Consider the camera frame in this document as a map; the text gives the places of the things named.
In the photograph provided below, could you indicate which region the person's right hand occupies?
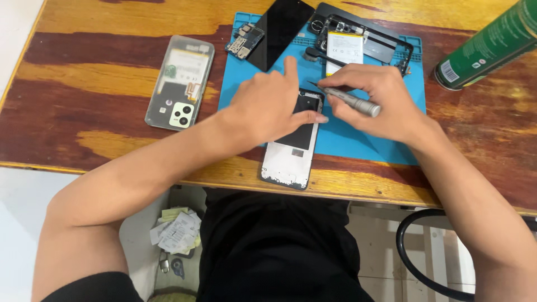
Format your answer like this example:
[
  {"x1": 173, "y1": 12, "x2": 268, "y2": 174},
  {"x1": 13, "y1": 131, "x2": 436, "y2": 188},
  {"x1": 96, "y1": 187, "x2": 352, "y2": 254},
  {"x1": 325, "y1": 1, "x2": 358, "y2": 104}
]
[{"x1": 317, "y1": 64, "x2": 437, "y2": 145}]

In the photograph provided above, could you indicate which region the person's left hand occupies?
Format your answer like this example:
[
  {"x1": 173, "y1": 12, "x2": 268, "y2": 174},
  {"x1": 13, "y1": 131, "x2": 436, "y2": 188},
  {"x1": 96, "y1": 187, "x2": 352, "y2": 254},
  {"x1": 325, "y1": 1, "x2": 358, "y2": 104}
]
[{"x1": 228, "y1": 56, "x2": 329, "y2": 148}]

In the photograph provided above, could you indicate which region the grey precision screwdriver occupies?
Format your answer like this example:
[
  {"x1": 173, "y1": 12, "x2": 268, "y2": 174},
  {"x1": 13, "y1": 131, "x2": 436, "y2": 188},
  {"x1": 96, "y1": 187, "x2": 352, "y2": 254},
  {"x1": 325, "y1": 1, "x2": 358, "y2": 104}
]
[{"x1": 307, "y1": 81, "x2": 381, "y2": 118}]

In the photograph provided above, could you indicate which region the phone frame with white plate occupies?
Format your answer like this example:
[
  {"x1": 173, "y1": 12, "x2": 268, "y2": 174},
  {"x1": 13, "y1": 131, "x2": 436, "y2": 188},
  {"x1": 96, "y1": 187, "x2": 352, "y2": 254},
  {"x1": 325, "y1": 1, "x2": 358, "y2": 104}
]
[{"x1": 260, "y1": 88, "x2": 326, "y2": 191}]

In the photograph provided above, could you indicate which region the black brush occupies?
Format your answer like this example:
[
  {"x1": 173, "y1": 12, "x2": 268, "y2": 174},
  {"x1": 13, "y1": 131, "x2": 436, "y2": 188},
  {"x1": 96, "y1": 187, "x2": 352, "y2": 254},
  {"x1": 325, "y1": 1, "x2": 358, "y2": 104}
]
[{"x1": 304, "y1": 47, "x2": 348, "y2": 68}]

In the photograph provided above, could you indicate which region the opened phone with white battery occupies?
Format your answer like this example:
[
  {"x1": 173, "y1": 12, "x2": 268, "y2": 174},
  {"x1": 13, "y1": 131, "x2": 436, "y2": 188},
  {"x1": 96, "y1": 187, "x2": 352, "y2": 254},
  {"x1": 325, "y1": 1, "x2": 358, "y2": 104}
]
[{"x1": 315, "y1": 14, "x2": 414, "y2": 78}]

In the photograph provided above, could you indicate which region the blue silicone repair mat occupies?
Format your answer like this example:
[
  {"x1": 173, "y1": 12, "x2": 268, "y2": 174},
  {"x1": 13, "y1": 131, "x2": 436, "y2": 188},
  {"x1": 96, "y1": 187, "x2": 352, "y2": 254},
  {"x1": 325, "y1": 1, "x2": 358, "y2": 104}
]
[{"x1": 218, "y1": 11, "x2": 427, "y2": 166}]

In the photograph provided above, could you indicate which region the black phone back cover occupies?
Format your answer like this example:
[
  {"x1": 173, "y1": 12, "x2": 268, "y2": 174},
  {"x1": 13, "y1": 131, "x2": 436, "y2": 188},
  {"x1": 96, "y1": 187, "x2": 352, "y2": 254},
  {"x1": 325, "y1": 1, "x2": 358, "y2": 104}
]
[{"x1": 310, "y1": 2, "x2": 401, "y2": 64}]

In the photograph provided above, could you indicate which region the black phone screen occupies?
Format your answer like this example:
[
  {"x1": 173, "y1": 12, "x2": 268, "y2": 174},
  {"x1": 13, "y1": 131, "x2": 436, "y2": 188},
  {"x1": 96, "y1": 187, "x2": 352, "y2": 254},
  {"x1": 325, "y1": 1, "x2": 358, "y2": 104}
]
[{"x1": 246, "y1": 0, "x2": 315, "y2": 73}]

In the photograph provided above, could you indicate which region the blue phone circuit board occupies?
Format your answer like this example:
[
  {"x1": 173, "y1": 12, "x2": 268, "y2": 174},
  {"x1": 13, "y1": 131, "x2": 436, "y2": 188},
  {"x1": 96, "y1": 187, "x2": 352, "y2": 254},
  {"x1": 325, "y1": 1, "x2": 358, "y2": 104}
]
[{"x1": 224, "y1": 23, "x2": 266, "y2": 60}]

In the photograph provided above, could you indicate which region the green spray can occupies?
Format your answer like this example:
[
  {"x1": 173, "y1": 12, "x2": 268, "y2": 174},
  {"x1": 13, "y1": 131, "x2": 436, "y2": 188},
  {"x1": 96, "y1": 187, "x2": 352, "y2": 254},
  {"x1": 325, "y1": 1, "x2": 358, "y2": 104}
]
[{"x1": 434, "y1": 0, "x2": 537, "y2": 91}]

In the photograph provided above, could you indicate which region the phone in clear case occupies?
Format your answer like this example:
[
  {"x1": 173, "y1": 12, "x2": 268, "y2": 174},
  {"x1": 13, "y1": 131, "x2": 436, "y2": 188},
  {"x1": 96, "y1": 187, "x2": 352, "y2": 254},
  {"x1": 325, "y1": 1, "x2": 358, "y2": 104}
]
[{"x1": 145, "y1": 35, "x2": 215, "y2": 131}]

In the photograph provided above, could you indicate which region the person's black shirt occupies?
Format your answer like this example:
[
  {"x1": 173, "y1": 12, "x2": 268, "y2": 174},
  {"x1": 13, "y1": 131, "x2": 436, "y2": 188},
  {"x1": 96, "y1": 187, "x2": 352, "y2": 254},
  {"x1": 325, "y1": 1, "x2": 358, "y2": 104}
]
[{"x1": 40, "y1": 187, "x2": 376, "y2": 302}]

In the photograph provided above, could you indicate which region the heap of paper scraps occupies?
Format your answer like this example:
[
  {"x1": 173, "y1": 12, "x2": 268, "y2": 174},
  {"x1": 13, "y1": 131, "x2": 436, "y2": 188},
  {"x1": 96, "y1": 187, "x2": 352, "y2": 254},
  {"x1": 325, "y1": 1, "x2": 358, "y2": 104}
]
[{"x1": 149, "y1": 206, "x2": 203, "y2": 256}]

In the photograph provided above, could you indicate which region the black hose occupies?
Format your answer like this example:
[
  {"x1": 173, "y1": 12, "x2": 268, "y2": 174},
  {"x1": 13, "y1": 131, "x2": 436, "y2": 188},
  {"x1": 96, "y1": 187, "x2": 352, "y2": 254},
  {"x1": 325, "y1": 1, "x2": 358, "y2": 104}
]
[{"x1": 395, "y1": 208, "x2": 537, "y2": 302}]

